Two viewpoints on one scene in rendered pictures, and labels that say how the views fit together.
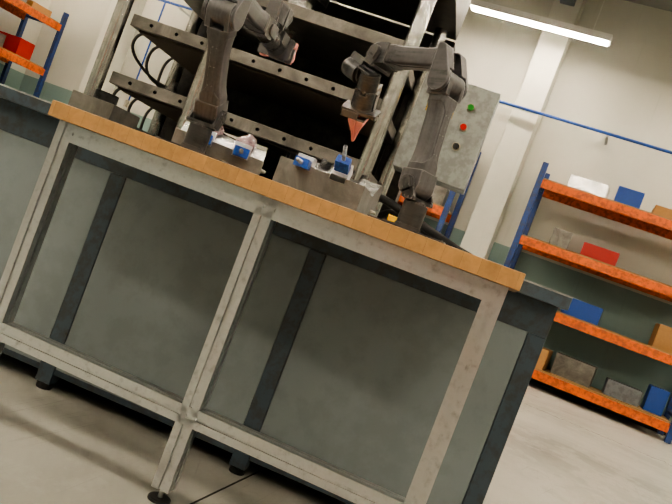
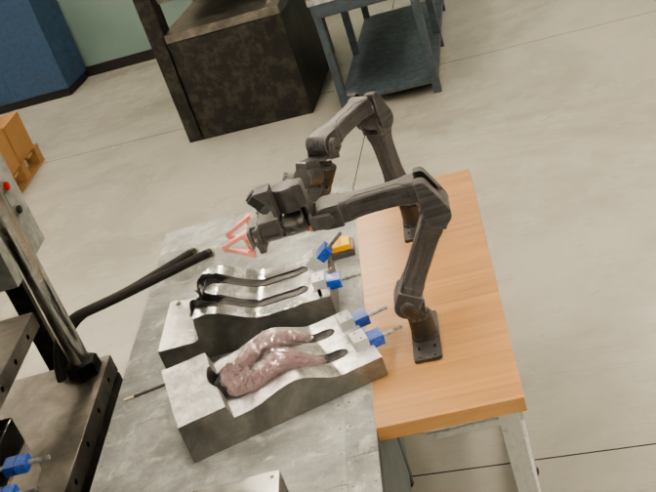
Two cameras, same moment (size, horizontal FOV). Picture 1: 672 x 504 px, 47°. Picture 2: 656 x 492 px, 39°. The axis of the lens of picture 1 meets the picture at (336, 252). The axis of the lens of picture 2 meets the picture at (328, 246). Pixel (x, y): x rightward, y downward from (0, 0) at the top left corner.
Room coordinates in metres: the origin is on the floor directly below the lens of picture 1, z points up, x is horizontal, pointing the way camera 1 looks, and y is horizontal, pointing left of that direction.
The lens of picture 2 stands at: (2.20, 2.34, 2.11)
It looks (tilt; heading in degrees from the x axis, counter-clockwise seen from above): 27 degrees down; 269
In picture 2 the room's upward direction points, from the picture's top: 19 degrees counter-clockwise
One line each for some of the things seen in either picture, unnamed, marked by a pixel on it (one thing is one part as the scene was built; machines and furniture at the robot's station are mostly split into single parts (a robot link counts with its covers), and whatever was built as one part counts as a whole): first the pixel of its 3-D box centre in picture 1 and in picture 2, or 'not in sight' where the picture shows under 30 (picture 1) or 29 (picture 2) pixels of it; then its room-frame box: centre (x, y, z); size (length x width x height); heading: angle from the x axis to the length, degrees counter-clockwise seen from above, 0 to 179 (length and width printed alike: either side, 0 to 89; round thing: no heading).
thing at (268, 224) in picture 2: (280, 27); (263, 210); (2.28, 0.39, 1.25); 0.07 x 0.06 x 0.11; 78
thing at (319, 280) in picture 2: (301, 162); (337, 279); (2.17, 0.18, 0.89); 0.13 x 0.05 x 0.05; 171
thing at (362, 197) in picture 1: (333, 188); (246, 301); (2.43, 0.08, 0.87); 0.50 x 0.26 x 0.14; 171
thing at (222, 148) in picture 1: (222, 150); (271, 372); (2.40, 0.44, 0.85); 0.50 x 0.26 x 0.11; 8
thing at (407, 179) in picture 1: (416, 191); not in sight; (1.89, -0.13, 0.90); 0.09 x 0.06 x 0.06; 136
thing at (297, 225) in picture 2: (269, 34); (294, 220); (2.22, 0.40, 1.20); 0.07 x 0.06 x 0.07; 168
